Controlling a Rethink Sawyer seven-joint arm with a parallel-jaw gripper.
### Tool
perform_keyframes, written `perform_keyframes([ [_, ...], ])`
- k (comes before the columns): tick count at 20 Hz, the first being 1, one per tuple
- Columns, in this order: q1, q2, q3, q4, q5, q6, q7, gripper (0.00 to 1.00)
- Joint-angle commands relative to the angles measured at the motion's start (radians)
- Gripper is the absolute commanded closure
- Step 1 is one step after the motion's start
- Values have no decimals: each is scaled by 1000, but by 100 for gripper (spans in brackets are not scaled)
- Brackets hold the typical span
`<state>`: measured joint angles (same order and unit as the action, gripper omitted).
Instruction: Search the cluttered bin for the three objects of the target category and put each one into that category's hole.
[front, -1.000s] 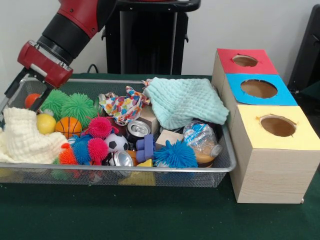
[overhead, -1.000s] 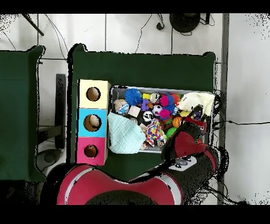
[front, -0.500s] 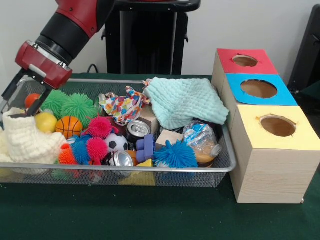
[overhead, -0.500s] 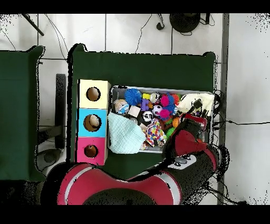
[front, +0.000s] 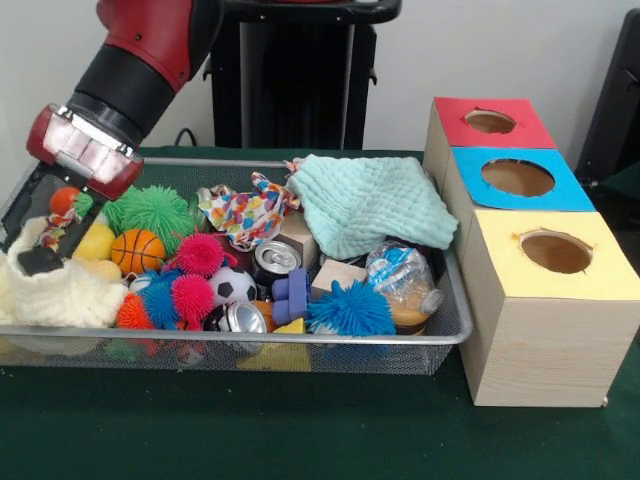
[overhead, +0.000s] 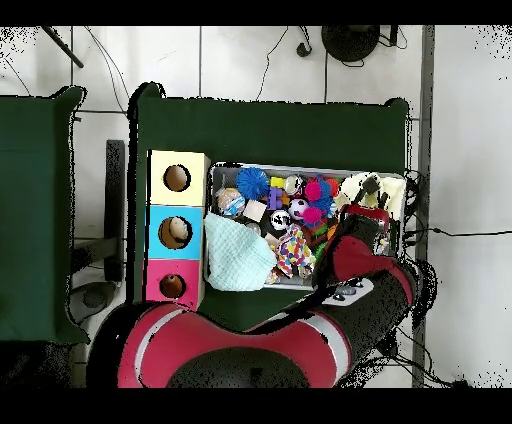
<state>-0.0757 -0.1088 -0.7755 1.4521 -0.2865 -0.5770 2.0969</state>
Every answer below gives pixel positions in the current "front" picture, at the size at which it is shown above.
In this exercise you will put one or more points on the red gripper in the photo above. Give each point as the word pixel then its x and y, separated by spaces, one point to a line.
pixel 115 180

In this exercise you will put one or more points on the cream waffle cloth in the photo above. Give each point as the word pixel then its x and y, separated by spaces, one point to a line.
pixel 65 295

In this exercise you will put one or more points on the white cloth with colourful dots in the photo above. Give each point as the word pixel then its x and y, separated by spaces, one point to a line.
pixel 245 210

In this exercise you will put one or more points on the mint green waffle cloth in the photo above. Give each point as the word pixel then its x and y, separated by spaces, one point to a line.
pixel 370 205

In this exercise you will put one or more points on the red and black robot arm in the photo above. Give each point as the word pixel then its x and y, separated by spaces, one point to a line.
pixel 145 45

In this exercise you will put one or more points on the wooden box with three holes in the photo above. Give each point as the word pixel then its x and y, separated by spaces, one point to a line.
pixel 550 350

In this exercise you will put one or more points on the orange smooth ball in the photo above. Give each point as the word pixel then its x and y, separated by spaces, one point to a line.
pixel 62 200

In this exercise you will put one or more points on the yellow smooth ball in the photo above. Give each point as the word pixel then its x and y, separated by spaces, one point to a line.
pixel 95 242

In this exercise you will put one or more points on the small orange basketball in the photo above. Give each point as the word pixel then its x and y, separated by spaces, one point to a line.
pixel 137 251

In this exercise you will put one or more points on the blue spiky rubber ball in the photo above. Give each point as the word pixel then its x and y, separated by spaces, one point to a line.
pixel 352 310

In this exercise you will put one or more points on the crushed clear plastic bottle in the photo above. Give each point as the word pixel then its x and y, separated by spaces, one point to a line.
pixel 395 270

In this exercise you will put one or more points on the black chair back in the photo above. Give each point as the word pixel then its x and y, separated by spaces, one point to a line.
pixel 620 100

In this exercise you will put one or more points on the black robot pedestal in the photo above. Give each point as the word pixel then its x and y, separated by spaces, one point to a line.
pixel 300 75

